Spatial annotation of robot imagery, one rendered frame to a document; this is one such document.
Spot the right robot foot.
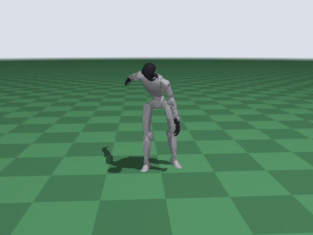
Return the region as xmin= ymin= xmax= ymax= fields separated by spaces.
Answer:
xmin=141 ymin=162 xmax=151 ymax=172

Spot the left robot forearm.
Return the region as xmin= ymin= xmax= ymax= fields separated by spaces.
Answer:
xmin=170 ymin=98 xmax=179 ymax=121

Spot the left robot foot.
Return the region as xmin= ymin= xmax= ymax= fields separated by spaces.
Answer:
xmin=170 ymin=158 xmax=182 ymax=168

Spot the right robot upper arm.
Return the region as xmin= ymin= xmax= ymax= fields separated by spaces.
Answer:
xmin=132 ymin=71 xmax=143 ymax=81

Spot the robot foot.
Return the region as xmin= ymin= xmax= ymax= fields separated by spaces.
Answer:
xmin=170 ymin=158 xmax=182 ymax=168
xmin=141 ymin=162 xmax=151 ymax=172

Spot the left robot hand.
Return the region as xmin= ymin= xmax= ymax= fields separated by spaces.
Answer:
xmin=174 ymin=118 xmax=180 ymax=136

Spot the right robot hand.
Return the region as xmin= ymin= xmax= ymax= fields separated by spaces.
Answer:
xmin=125 ymin=78 xmax=131 ymax=85

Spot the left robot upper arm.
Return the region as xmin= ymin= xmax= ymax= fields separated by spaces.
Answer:
xmin=160 ymin=78 xmax=174 ymax=105

